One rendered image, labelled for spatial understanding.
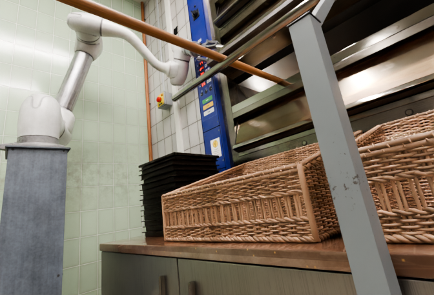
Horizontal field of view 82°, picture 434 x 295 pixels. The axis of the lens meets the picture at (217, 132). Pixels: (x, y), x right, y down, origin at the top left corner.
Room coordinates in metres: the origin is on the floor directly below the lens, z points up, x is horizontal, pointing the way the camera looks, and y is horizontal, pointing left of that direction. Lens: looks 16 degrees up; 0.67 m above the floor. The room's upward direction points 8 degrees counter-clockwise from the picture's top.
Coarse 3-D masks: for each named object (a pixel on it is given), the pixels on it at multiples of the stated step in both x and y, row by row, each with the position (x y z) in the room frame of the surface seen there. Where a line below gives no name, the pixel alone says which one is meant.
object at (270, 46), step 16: (288, 0) 0.81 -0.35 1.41; (304, 0) 0.79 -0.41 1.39; (336, 0) 0.80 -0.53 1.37; (352, 0) 0.80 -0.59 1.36; (272, 16) 0.86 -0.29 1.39; (256, 32) 0.95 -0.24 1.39; (288, 32) 0.96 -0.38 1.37; (224, 48) 1.07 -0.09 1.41; (256, 48) 1.05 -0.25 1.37; (272, 48) 1.06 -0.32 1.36; (208, 64) 1.16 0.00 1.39; (256, 64) 1.17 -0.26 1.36
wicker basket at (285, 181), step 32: (256, 160) 1.15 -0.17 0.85; (320, 160) 0.57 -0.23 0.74; (192, 192) 0.76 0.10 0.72; (224, 192) 0.67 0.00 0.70; (256, 192) 0.59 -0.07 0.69; (288, 192) 0.53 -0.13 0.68; (320, 192) 0.56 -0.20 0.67; (192, 224) 0.78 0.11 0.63; (224, 224) 0.68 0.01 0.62; (256, 224) 0.61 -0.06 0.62; (288, 224) 0.55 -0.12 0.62; (320, 224) 0.53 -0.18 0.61
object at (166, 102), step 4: (164, 92) 1.62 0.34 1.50; (168, 92) 1.64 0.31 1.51; (160, 96) 1.64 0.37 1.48; (164, 96) 1.62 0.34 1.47; (168, 96) 1.64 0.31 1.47; (164, 100) 1.62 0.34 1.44; (168, 100) 1.64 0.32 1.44; (160, 104) 1.65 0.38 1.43; (164, 104) 1.62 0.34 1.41; (168, 104) 1.64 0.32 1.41; (160, 108) 1.69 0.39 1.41; (164, 108) 1.70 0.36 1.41
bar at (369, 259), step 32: (320, 0) 0.49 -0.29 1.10; (320, 32) 0.36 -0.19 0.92; (224, 64) 0.78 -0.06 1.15; (320, 64) 0.34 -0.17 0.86; (320, 96) 0.35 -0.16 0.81; (320, 128) 0.36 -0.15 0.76; (352, 160) 0.34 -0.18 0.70; (352, 192) 0.35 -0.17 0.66; (352, 224) 0.35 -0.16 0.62; (352, 256) 0.36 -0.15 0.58; (384, 256) 0.35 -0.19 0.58; (384, 288) 0.34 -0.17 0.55
